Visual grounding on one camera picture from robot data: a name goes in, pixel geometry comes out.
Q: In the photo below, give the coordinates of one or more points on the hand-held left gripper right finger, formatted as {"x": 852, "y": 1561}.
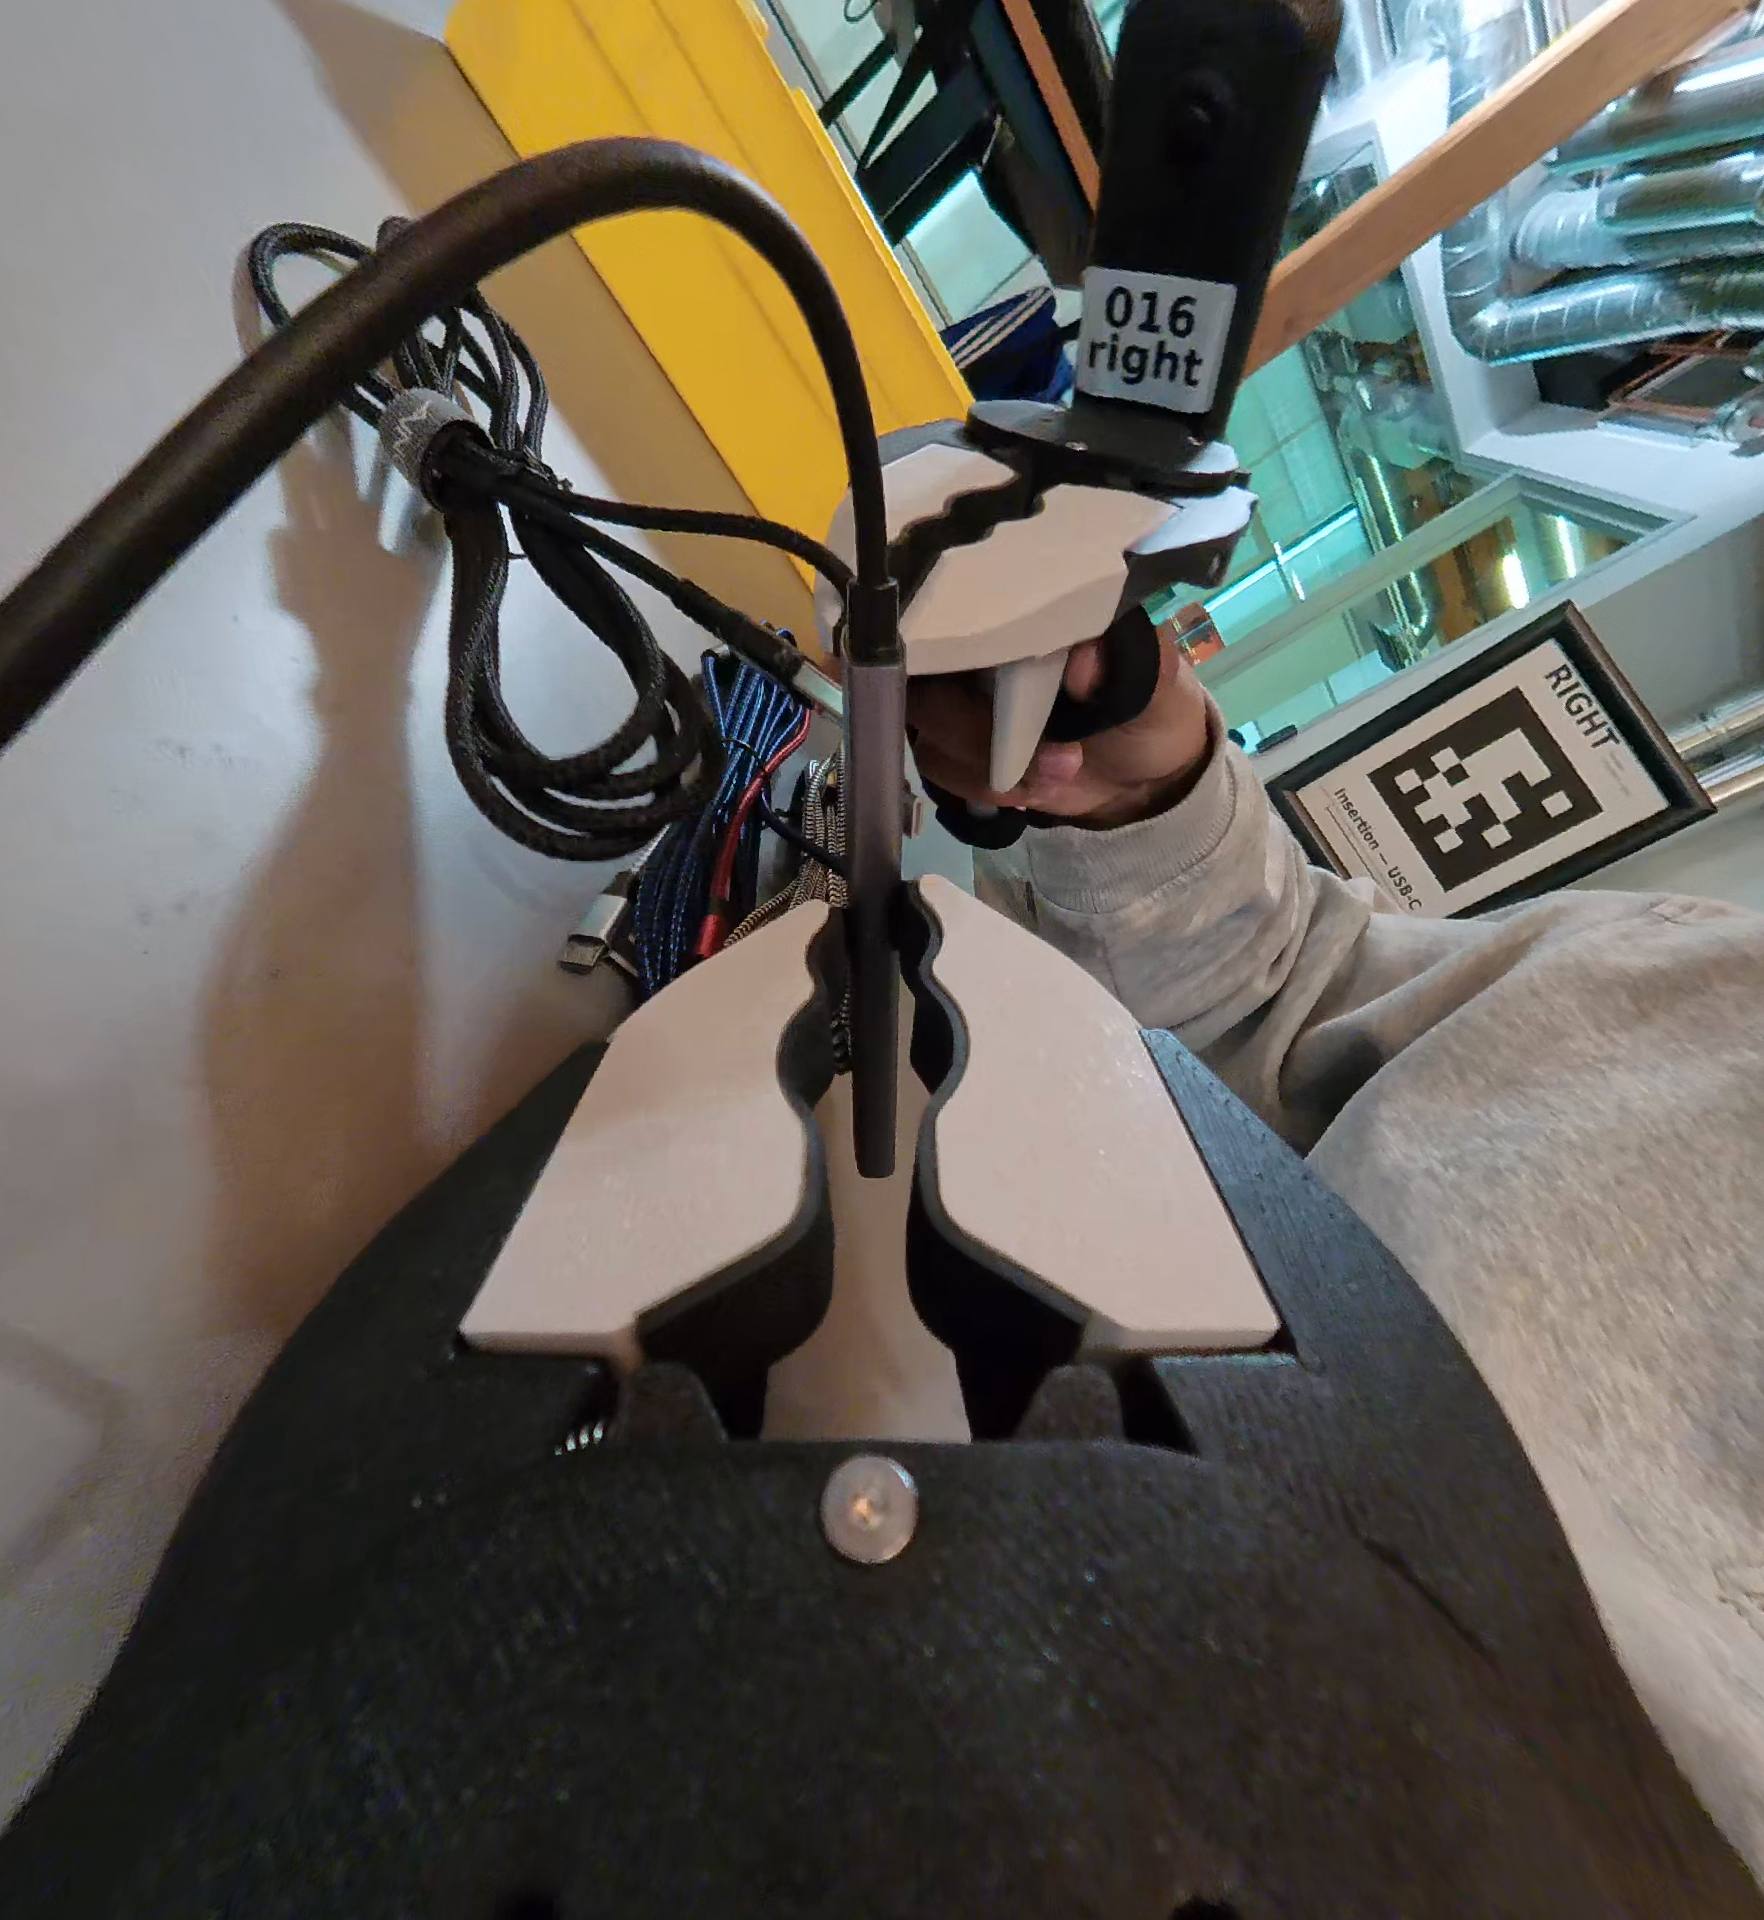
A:
{"x": 1077, "y": 1141}

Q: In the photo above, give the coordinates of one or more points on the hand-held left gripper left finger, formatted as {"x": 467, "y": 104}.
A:
{"x": 641, "y": 1170}

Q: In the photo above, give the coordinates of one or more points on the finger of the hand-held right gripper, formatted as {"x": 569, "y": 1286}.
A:
{"x": 881, "y": 512}
{"x": 1032, "y": 586}

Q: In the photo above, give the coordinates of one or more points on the person's right hand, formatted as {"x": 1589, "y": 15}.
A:
{"x": 1122, "y": 773}

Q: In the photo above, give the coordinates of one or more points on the blue striped bag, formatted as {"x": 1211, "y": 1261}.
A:
{"x": 1010, "y": 345}

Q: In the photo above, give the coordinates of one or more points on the wooden beam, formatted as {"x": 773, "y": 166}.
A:
{"x": 1496, "y": 137}

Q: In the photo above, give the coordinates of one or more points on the yellow panel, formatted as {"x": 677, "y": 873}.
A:
{"x": 641, "y": 181}

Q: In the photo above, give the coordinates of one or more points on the silver ventilation pipes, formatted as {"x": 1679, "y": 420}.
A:
{"x": 1617, "y": 302}

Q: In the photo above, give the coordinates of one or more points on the framed black-white marker sign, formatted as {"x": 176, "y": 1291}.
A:
{"x": 1496, "y": 782}

